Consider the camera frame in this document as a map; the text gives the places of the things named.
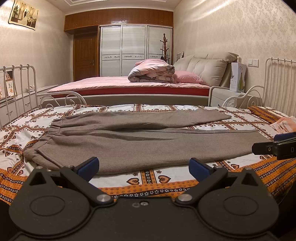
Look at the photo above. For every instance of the wooden coat rack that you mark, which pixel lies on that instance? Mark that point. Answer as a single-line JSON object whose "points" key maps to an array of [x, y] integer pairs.
{"points": [[165, 49]]}

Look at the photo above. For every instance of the white cardboard box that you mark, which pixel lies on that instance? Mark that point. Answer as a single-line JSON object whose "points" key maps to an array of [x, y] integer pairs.
{"points": [[237, 80]]}

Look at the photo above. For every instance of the brown wooden door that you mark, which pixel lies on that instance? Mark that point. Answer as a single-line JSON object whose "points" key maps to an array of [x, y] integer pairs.
{"points": [[85, 56]]}

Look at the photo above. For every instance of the grey-brown fleece pants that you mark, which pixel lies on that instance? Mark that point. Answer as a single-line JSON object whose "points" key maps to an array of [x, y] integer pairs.
{"points": [[129, 141]]}

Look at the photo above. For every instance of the framed wall picture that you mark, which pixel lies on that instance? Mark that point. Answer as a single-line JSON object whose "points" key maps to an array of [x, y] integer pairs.
{"points": [[23, 14]]}

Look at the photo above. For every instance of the white sliding-door wardrobe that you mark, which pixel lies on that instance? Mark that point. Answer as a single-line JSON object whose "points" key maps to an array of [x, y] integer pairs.
{"points": [[122, 46]]}

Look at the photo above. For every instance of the pink pillow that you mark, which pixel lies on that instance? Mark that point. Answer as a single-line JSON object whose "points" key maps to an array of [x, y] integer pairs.
{"points": [[187, 77]]}

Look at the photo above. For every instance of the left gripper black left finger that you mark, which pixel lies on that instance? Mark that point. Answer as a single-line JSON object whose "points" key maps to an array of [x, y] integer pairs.
{"points": [[54, 203]]}

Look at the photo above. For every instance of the folded peach blanket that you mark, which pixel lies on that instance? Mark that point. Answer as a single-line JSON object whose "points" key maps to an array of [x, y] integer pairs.
{"points": [[285, 125]]}

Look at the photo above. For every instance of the white wall switch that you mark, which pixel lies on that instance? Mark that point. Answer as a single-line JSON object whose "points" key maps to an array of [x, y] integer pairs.
{"points": [[253, 62]]}

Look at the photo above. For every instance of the small framed photo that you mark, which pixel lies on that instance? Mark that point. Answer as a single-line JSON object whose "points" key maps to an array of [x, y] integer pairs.
{"points": [[10, 90]]}

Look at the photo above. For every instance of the white nightstand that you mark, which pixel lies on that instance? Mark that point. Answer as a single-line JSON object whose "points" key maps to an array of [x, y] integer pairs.
{"points": [[224, 97]]}

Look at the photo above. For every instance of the orange patterned pillow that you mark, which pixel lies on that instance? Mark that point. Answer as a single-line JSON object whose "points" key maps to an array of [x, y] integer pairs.
{"points": [[268, 114]]}

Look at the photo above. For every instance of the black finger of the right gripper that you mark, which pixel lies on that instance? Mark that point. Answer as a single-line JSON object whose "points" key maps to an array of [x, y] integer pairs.
{"points": [[283, 147]]}

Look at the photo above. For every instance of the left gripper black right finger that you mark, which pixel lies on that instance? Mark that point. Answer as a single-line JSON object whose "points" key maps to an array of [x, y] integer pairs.
{"points": [[237, 204]]}

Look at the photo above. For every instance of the folded pink quilt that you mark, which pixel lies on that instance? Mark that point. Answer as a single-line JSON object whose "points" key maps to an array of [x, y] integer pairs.
{"points": [[152, 70]]}

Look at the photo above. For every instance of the beige padded headboard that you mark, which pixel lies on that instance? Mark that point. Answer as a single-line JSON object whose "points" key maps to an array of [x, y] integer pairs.
{"points": [[214, 68]]}

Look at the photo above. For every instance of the brown wooden overhead cabinets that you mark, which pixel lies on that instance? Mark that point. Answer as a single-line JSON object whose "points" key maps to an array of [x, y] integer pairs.
{"points": [[88, 19]]}

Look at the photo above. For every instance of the large bed with pink sheet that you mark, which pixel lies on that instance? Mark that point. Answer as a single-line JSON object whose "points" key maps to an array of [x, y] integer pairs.
{"points": [[119, 90]]}

